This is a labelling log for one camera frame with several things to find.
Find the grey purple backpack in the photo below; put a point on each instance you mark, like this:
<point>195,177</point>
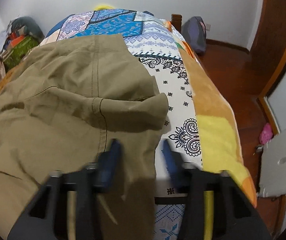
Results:
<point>194,32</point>

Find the wooden bed post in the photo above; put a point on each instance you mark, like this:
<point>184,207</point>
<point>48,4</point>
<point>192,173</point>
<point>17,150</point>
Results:
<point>176,21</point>

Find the khaki olive pants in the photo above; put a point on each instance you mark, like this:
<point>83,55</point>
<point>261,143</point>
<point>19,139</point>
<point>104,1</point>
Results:
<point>63,106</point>

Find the patchwork patterned bedspread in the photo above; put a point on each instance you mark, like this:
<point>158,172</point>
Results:
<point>156,44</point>

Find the yellow pillow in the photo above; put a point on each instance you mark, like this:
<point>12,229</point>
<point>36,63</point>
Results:
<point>103,7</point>

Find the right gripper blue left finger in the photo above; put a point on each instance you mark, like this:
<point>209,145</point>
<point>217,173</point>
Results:
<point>106,165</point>

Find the orange yellow fleece blanket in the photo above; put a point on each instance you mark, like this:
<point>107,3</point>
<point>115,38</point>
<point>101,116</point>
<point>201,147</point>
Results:
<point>219,138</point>

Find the grey stuffed pillow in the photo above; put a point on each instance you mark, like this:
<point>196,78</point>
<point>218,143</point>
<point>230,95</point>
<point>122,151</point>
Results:
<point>27,26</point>

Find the pink floor item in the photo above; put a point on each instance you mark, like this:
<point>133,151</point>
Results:
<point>266,134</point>

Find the green patterned bag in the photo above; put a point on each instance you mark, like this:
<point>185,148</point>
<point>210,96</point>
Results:
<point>17,50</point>

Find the brown wooden door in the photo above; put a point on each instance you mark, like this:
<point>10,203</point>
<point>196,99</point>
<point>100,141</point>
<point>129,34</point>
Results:
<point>268,53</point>

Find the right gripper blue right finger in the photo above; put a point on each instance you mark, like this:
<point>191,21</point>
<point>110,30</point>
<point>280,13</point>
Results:
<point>174,164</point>

